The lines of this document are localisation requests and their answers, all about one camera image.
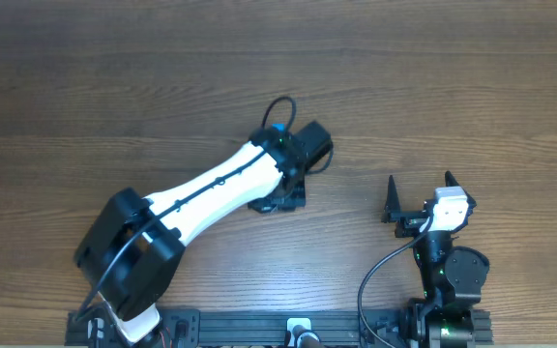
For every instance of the blue cube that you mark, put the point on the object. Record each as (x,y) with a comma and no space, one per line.
(278,127)

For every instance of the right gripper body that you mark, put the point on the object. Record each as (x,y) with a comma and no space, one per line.
(410,223)

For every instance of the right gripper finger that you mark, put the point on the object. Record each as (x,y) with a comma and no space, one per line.
(392,203)
(450,180)

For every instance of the mounting rail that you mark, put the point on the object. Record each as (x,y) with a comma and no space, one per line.
(249,328)

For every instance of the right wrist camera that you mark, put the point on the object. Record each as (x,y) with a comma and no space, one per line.
(448,209)

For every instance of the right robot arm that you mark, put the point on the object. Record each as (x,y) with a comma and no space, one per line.
(467,273)

